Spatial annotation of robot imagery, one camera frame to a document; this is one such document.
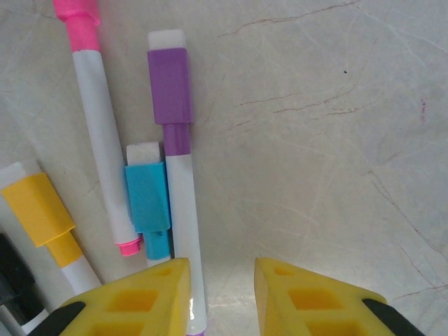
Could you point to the purple whiteboard marker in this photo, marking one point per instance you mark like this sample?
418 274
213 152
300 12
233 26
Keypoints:
183 210

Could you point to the pink marker cap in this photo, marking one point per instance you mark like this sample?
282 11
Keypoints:
75 10

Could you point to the blue marker cap with eraser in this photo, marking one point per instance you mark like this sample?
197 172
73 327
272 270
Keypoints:
147 196

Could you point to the pink whiteboard marker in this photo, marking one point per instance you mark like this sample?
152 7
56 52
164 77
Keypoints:
101 147

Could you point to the black marker cap with eraser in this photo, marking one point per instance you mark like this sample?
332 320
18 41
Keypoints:
14 266

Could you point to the yellow whiteboard marker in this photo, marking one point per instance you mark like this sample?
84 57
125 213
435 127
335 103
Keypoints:
75 269

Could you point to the black whiteboard marker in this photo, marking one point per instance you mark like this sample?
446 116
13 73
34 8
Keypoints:
33 315

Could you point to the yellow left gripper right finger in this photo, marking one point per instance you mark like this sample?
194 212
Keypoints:
315 308

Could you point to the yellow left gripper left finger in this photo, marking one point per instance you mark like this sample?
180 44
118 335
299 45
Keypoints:
133 308

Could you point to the yellow marker cap with eraser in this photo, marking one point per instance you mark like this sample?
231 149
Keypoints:
35 206

